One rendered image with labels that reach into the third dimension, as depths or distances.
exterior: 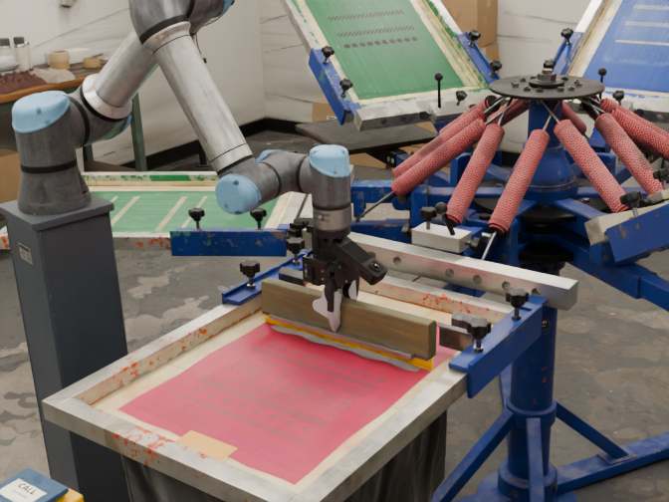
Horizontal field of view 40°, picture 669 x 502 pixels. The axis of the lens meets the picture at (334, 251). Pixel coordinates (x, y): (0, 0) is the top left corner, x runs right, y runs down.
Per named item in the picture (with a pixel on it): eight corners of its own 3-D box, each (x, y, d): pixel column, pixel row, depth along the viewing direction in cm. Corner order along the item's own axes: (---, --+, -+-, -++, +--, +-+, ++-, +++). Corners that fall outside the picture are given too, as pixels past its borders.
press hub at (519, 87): (559, 557, 266) (590, 90, 216) (441, 510, 287) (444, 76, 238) (609, 488, 295) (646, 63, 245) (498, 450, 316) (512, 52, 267)
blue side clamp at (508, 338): (471, 399, 168) (472, 366, 165) (447, 391, 171) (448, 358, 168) (541, 336, 190) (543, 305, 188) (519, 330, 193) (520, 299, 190)
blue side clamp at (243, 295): (241, 328, 199) (238, 298, 196) (223, 322, 202) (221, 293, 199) (324, 280, 221) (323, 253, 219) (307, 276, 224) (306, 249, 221)
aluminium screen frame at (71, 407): (304, 538, 132) (302, 516, 131) (44, 419, 164) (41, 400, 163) (537, 329, 191) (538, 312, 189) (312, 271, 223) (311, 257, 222)
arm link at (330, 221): (358, 202, 178) (334, 214, 172) (359, 224, 179) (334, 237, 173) (327, 196, 182) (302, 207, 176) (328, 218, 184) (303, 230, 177)
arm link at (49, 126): (6, 163, 194) (-5, 99, 189) (55, 147, 205) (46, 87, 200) (46, 170, 188) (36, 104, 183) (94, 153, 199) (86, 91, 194)
